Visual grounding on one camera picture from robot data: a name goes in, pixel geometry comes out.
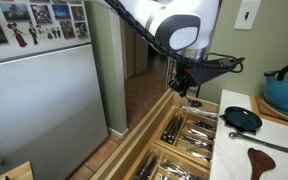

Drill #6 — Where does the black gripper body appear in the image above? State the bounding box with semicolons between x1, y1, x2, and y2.
173;61;199;90

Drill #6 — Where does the silver spoon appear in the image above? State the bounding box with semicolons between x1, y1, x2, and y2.
183;94;204;109

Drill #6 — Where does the light wood kitchen drawer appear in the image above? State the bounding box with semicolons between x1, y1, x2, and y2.
90;88;221;180

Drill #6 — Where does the wooden cutlery organiser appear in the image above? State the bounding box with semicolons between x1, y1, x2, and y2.
153;104;220;168
125;151;211;180

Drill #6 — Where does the dark teal small dish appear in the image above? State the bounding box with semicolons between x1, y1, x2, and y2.
223;105;264;132

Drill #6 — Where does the wooden kettle trivet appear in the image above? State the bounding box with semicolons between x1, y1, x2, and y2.
249;93;288;132

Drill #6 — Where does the long metal utensil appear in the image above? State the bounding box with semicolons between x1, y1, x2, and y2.
228;131;288;158

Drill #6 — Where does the teal kettle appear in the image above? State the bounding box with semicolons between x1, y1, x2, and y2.
263;60;288;118

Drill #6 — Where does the brown wooden spatula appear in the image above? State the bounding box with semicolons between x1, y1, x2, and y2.
247;147;277;180

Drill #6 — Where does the grey white refrigerator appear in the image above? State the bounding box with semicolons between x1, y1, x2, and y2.
0;0;109;180

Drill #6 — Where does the black suit man magnet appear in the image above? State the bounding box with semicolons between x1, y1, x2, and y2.
28;21;40;46

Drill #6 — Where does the red dress lady magnet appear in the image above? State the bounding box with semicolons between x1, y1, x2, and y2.
6;21;29;48

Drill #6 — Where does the light wooden platform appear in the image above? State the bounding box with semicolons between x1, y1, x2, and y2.
0;160;35;180

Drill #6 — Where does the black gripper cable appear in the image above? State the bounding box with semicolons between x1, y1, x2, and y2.
203;52;246;74

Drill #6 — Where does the black corrugated cable bundle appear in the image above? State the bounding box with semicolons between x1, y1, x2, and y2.
103;0;218;69

